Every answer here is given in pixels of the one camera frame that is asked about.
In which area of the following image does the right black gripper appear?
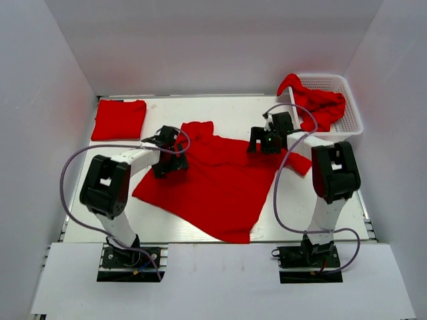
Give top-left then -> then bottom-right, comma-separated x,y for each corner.
248,127 -> 283,154

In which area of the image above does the red t shirt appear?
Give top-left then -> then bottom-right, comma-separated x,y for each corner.
91,100 -> 147,141
132,120 -> 313,245
277,73 -> 346,132

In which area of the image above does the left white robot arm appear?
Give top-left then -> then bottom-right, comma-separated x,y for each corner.
79,125 -> 191,266

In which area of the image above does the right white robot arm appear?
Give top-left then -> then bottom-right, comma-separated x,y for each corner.
247,112 -> 361,266

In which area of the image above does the crumpled red t shirt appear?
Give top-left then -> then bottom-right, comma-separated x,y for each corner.
277,73 -> 346,132

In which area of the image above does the folded red t shirt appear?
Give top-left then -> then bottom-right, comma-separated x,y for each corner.
91,100 -> 147,141

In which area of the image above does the white plastic basket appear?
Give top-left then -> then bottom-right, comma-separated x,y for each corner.
283,73 -> 364,142

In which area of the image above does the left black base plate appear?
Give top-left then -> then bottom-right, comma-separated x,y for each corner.
97,245 -> 168,283

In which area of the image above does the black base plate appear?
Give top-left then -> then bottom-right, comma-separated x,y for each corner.
271,246 -> 343,285
97,245 -> 168,283

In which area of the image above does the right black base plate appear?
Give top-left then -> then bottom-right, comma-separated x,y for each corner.
271,246 -> 343,285

